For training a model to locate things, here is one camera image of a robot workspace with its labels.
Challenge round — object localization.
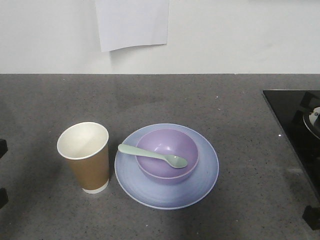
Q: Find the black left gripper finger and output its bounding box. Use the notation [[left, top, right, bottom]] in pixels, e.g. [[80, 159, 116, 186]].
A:
[[0, 187, 9, 209], [0, 138, 8, 158]]

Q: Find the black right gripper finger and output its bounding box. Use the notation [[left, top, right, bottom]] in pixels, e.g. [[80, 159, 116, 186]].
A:
[[302, 205, 320, 231]]

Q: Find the brown paper cup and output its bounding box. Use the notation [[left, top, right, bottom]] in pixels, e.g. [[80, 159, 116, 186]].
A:
[[56, 122, 110, 194]]

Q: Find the pale green plastic spoon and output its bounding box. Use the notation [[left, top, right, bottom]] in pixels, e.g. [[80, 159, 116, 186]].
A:
[[118, 144, 188, 169]]

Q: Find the lilac plastic bowl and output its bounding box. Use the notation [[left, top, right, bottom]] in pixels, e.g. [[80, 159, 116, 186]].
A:
[[135, 128, 200, 186]]

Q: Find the silver stove burner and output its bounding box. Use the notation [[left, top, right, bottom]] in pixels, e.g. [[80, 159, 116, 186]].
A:
[[303, 106, 320, 139]]

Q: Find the black glass gas stove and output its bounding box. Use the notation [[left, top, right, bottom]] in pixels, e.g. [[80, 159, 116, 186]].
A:
[[262, 89, 320, 197]]

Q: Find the white paper wall sign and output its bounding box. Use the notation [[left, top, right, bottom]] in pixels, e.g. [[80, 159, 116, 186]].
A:
[[95, 0, 170, 52]]

